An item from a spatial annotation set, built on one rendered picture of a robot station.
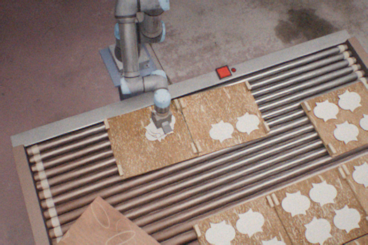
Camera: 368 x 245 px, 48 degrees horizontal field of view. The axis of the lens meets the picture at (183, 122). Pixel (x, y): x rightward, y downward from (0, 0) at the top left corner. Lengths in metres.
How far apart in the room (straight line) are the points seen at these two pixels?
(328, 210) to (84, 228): 1.19
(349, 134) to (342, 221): 0.48
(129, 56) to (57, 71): 1.72
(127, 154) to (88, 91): 1.36
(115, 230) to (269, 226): 0.74
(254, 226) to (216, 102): 0.70
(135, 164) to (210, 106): 0.52
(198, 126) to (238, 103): 0.26
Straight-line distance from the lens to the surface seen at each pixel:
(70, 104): 3.39
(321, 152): 2.35
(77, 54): 3.63
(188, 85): 2.36
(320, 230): 2.19
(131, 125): 2.22
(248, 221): 2.09
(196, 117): 2.25
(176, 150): 2.16
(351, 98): 2.53
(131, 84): 1.94
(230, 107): 2.30
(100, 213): 1.97
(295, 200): 2.18
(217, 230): 2.06
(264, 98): 2.39
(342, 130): 2.42
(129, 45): 1.90
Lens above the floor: 2.95
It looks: 65 degrees down
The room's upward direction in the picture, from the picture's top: 8 degrees clockwise
